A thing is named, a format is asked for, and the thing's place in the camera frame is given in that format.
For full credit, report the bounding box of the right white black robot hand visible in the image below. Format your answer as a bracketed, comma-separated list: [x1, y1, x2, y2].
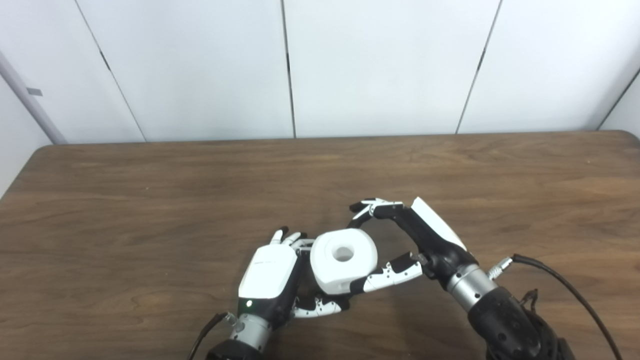
[348, 196, 478, 293]

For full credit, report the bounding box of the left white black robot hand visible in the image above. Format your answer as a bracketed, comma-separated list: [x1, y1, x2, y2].
[238, 226, 351, 326]

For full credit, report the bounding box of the round white piece with hole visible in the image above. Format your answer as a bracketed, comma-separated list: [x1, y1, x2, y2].
[309, 228, 379, 296]

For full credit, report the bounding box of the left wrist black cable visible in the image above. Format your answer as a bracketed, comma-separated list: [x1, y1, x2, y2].
[187, 312, 237, 360]

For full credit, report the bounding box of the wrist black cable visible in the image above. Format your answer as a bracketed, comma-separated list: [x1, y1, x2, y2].
[487, 253, 624, 360]
[187, 312, 237, 360]

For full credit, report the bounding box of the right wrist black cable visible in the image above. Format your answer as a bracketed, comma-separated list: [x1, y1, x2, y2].
[487, 253, 624, 360]

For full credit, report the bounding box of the grey wall corner post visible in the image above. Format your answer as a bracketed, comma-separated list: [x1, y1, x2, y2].
[0, 50, 69, 146]

